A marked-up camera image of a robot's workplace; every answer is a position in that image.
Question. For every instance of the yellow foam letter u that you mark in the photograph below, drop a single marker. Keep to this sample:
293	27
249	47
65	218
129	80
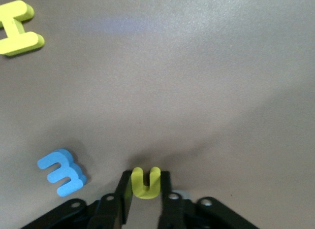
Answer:
146	193

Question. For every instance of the yellow foam letter H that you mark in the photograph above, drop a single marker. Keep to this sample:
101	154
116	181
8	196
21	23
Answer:
19	43

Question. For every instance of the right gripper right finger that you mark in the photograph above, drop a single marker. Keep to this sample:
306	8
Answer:
165	187

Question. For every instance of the brown table cover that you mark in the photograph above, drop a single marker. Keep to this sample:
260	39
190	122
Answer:
172	66

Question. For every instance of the blue lowercase foam letter m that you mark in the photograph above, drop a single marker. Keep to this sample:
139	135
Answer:
56	160

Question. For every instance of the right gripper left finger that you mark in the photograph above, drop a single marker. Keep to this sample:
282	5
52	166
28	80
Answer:
123	189

